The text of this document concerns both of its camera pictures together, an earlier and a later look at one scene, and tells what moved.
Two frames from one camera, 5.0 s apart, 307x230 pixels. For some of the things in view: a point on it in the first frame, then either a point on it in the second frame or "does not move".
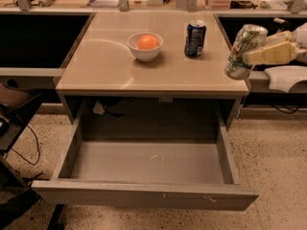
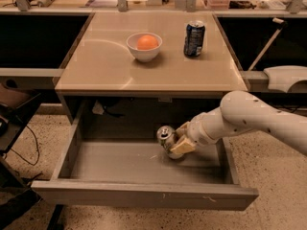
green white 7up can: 247,37 to 167,136
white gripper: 300,34 to 196,131
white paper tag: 98,108 does not move
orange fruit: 147,42 does not move
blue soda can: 195,38 does not move
